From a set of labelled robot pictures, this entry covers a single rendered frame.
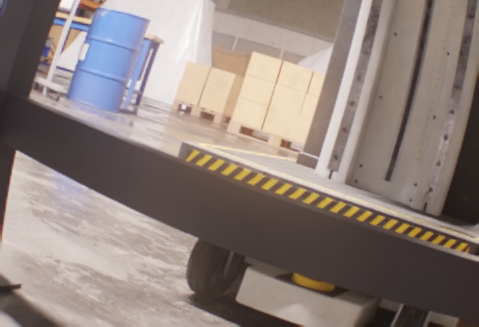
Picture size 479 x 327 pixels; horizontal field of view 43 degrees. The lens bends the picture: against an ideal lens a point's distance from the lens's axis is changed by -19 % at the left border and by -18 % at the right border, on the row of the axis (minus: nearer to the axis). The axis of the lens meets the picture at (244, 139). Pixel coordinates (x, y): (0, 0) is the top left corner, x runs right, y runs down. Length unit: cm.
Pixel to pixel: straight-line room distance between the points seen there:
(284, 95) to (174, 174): 818
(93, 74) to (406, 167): 472
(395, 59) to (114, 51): 462
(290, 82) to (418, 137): 744
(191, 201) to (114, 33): 528
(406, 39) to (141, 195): 95
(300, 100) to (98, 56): 360
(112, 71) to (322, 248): 537
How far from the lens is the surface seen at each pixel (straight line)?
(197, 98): 1070
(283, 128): 899
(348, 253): 79
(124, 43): 611
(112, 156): 89
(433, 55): 163
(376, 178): 163
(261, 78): 912
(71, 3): 565
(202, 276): 144
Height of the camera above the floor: 43
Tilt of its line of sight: 3 degrees down
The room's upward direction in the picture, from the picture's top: 18 degrees clockwise
